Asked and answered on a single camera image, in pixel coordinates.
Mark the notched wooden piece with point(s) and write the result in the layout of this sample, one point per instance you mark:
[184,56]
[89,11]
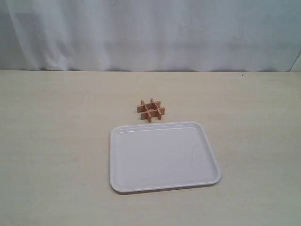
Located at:
[149,105]
[153,113]
[145,113]
[156,108]

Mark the white plastic tray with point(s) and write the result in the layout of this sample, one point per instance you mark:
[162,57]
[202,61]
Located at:
[161,156]

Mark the white curtain backdrop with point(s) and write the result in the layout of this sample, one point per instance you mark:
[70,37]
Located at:
[151,35]

